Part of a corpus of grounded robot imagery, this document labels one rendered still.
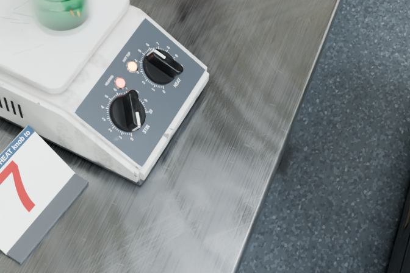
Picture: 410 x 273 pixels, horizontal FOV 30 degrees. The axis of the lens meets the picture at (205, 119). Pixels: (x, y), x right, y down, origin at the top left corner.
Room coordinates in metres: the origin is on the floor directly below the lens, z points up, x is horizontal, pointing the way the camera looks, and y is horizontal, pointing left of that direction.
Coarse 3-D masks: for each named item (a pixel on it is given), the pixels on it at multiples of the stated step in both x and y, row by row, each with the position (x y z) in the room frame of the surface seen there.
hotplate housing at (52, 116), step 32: (128, 32) 0.42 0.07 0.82; (96, 64) 0.39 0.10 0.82; (0, 96) 0.36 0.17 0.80; (32, 96) 0.35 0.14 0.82; (64, 96) 0.35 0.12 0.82; (192, 96) 0.39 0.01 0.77; (32, 128) 0.35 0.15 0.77; (64, 128) 0.33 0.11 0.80; (96, 160) 0.32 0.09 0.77; (128, 160) 0.32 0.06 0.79
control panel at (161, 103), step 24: (144, 24) 0.44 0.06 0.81; (144, 48) 0.42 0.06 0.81; (168, 48) 0.43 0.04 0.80; (120, 72) 0.39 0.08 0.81; (144, 72) 0.39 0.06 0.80; (192, 72) 0.41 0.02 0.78; (96, 96) 0.36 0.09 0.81; (144, 96) 0.37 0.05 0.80; (168, 96) 0.38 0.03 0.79; (96, 120) 0.34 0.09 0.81; (168, 120) 0.36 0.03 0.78; (120, 144) 0.33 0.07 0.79; (144, 144) 0.33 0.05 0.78
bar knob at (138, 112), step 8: (120, 96) 0.36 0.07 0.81; (128, 96) 0.36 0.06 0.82; (136, 96) 0.36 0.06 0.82; (112, 104) 0.35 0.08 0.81; (120, 104) 0.36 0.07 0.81; (128, 104) 0.35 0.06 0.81; (136, 104) 0.35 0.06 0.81; (112, 112) 0.35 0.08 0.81; (120, 112) 0.35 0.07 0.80; (128, 112) 0.35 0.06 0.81; (136, 112) 0.35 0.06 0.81; (144, 112) 0.36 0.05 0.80; (112, 120) 0.34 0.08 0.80; (120, 120) 0.34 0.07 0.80; (128, 120) 0.34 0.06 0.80; (136, 120) 0.34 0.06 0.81; (144, 120) 0.35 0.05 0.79; (120, 128) 0.34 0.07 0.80; (128, 128) 0.34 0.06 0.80; (136, 128) 0.34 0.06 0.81
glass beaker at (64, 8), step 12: (36, 0) 0.40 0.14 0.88; (48, 0) 0.39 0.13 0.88; (60, 0) 0.39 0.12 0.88; (72, 0) 0.40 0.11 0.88; (84, 0) 0.41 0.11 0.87; (36, 12) 0.40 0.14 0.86; (48, 12) 0.39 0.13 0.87; (60, 12) 0.39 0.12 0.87; (72, 12) 0.40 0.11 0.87; (84, 12) 0.41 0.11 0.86; (48, 24) 0.40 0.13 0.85; (60, 24) 0.39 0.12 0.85; (72, 24) 0.40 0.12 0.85; (84, 24) 0.41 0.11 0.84
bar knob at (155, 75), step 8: (152, 56) 0.40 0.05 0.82; (160, 56) 0.40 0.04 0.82; (168, 56) 0.41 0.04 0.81; (144, 64) 0.40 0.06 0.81; (152, 64) 0.40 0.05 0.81; (160, 64) 0.40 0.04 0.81; (168, 64) 0.40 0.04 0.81; (176, 64) 0.40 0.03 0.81; (152, 72) 0.40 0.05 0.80; (160, 72) 0.40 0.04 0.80; (168, 72) 0.40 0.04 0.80; (176, 72) 0.40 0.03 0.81; (152, 80) 0.39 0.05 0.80; (160, 80) 0.39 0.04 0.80; (168, 80) 0.39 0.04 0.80
